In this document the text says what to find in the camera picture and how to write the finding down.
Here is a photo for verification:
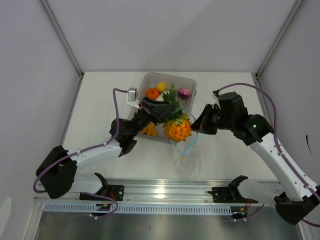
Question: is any left aluminium frame post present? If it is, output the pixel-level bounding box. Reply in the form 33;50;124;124
38;0;84;79

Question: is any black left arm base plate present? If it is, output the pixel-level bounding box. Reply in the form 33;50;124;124
79;185;125;202

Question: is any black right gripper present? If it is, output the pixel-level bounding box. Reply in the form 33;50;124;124
188;104;235;136

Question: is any yellow toy ginger root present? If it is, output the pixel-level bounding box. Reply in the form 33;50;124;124
140;122;158;137

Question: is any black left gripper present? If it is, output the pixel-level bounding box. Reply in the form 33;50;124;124
129;96;179;139

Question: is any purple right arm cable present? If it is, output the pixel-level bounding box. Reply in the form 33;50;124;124
212;82;320;227

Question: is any right aluminium frame post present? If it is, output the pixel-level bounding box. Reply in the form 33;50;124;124
255;0;307;81

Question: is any aluminium frame post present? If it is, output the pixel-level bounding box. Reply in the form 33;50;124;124
255;0;307;81
38;0;84;79

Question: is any white toy radish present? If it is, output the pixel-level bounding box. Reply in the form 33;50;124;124
156;95;164;102

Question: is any aluminium table edge rail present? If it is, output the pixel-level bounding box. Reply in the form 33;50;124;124
33;178;306;205

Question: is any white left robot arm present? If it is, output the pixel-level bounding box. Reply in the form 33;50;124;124
35;97;179;200

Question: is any clear grey plastic bin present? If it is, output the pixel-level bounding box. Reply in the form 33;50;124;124
126;72;197;145

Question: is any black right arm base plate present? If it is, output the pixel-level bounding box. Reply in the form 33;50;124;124
207;186;258;204

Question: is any purple toy onion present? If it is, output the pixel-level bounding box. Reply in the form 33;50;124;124
177;87;192;100

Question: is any orange toy pumpkin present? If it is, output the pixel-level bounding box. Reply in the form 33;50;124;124
145;88;161;100

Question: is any toy pineapple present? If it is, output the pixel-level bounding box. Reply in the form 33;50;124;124
162;83;192;143

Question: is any yellow toy lemon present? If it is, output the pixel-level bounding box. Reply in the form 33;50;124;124
156;81;167;93

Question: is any clear zip top bag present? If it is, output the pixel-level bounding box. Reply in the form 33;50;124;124
169;107;202;183

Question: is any white slotted cable duct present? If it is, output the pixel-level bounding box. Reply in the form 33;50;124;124
43;202;233;216

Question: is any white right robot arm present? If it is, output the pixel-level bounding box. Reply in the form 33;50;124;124
191;92;320;225

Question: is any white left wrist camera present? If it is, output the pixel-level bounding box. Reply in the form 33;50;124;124
126;87;140;109

